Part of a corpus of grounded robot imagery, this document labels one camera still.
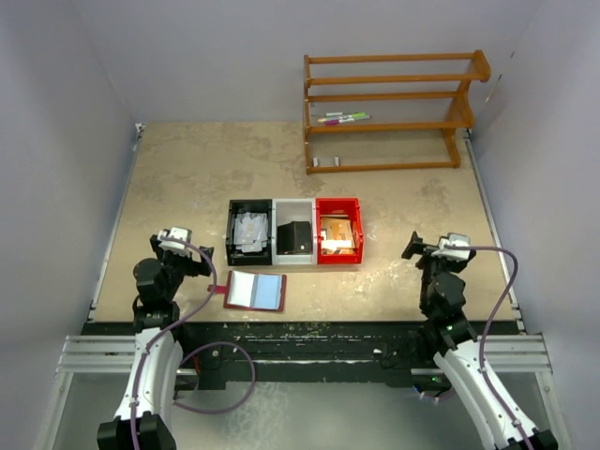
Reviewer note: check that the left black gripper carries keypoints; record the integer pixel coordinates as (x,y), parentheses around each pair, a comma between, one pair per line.
(193,267)

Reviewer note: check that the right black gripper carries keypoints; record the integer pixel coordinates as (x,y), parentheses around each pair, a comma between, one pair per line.
(417,247)

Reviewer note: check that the red leather card holder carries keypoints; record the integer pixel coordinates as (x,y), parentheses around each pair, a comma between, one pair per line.
(253,292)

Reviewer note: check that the red plastic bin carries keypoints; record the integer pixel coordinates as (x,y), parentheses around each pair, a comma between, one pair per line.
(340,207)

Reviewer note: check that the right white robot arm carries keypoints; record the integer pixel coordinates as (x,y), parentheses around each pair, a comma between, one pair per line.
(459,352)

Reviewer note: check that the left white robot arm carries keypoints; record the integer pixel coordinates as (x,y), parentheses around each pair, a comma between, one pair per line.
(142,419)

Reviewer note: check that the silver cards pile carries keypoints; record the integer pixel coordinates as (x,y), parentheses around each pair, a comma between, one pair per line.
(250,232)

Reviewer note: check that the gold cards pile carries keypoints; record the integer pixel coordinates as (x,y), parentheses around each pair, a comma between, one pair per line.
(337,236)

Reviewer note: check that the black cards pile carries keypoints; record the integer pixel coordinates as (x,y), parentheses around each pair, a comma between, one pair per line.
(294,238)

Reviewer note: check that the black plastic bin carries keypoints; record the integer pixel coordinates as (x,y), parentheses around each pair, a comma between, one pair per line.
(236,257)

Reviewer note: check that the white plastic bin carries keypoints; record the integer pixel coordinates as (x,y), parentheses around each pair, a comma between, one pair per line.
(288,210)

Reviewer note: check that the wooden rack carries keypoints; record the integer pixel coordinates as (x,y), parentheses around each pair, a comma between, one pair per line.
(401,92)

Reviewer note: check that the green marker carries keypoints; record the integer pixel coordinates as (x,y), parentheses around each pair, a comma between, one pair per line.
(335,115)

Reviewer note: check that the purple marker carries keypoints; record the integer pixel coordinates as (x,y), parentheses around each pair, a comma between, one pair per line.
(346,119)

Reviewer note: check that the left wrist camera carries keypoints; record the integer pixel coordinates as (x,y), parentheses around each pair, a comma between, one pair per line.
(175,240)

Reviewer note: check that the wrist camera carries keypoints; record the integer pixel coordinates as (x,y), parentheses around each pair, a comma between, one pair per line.
(175,240)
(453,247)

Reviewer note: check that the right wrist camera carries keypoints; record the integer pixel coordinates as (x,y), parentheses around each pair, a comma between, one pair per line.
(453,247)

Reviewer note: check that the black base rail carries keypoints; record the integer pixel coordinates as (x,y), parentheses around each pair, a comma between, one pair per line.
(305,352)

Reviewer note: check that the aluminium frame rail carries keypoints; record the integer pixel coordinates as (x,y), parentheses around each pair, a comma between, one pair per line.
(115,354)

